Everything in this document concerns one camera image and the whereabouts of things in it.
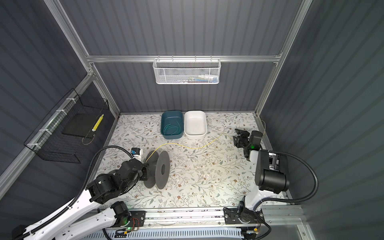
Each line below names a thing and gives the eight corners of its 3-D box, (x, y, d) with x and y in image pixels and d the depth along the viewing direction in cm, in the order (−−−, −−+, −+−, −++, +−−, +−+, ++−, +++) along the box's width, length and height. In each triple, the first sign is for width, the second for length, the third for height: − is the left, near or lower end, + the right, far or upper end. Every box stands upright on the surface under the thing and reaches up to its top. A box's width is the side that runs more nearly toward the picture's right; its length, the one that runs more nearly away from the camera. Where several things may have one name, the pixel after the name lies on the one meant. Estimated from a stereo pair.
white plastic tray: (183, 140, 106) (182, 135, 101) (185, 115, 122) (184, 110, 117) (207, 140, 106) (207, 135, 101) (205, 115, 122) (206, 110, 117)
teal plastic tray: (158, 139, 107) (157, 134, 102) (163, 115, 122) (162, 110, 117) (182, 139, 107) (182, 134, 102) (184, 115, 122) (183, 110, 117)
